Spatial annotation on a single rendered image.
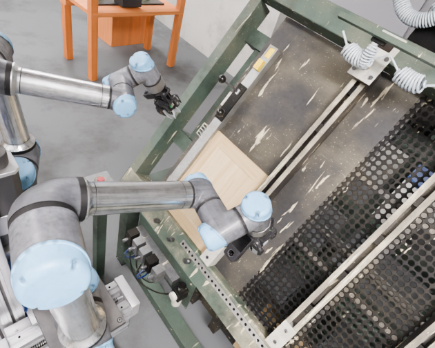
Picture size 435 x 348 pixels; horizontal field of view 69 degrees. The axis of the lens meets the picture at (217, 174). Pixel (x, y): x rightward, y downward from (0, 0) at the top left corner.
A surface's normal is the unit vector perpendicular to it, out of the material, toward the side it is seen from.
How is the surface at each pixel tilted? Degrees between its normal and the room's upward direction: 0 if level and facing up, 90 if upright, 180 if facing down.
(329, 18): 58
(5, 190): 90
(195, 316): 0
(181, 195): 45
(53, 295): 82
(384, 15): 90
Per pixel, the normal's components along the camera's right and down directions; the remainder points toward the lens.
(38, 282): 0.47, 0.60
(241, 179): -0.49, -0.14
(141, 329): 0.26, -0.72
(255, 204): -0.11, -0.50
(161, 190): 0.58, -0.35
